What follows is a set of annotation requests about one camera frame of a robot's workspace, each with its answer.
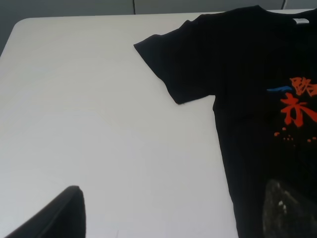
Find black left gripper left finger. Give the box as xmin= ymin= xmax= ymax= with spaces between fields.
xmin=7 ymin=185 xmax=86 ymax=238

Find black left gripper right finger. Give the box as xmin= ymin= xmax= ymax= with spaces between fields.
xmin=263 ymin=179 xmax=317 ymax=238

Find black printed t-shirt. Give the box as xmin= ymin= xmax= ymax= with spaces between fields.
xmin=134 ymin=6 xmax=317 ymax=238

